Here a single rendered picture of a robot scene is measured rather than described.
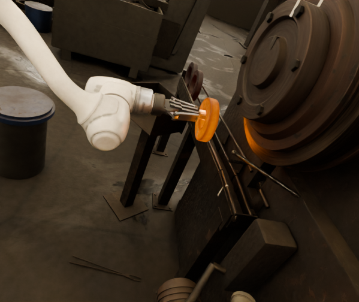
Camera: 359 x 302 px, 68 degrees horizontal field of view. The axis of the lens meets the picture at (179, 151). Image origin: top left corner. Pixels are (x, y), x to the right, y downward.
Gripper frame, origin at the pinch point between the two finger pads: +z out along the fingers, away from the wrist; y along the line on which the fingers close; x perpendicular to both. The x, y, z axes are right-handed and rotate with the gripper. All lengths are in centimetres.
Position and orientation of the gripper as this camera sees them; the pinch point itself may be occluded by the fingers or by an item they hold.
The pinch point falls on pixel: (207, 115)
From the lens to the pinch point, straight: 95.8
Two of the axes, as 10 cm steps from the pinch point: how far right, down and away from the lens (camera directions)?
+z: 9.5, 1.8, 2.4
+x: 2.9, -7.7, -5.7
